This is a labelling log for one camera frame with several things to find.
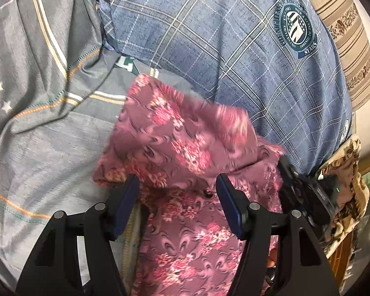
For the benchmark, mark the grey plaid bed sheet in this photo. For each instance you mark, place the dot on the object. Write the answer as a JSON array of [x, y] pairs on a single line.
[[49, 145]]

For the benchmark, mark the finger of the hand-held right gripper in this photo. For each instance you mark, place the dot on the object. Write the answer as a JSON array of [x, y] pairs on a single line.
[[286, 175]]

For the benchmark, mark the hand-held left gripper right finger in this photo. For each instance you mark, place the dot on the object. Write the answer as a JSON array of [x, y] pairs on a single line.
[[231, 206]]

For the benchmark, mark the brown ruffled cloth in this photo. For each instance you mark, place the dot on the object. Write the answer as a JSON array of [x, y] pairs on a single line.
[[348, 166]]

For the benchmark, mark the beige striped pillow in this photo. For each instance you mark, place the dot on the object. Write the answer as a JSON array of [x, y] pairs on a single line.
[[342, 21]]

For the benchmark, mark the wooden furniture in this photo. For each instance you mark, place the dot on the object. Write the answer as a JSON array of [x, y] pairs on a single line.
[[342, 259]]

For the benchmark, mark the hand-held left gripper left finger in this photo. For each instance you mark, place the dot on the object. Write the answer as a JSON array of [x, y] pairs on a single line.
[[128, 203]]

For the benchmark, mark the pink floral garment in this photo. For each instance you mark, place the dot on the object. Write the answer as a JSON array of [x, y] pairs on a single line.
[[188, 148]]

